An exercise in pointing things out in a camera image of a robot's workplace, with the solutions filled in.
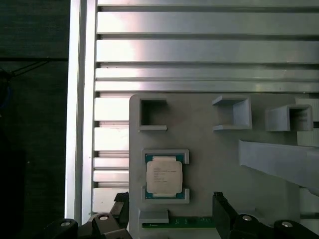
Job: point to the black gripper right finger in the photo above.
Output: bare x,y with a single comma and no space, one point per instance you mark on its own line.
221,214

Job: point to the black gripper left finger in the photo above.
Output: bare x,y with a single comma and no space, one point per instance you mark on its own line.
122,209

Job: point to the silver CPU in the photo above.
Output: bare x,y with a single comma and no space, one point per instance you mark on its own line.
164,176

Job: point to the green RAM stick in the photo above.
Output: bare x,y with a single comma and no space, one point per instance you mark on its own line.
189,221

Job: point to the grey parts rack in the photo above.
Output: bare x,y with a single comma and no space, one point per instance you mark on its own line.
211,174

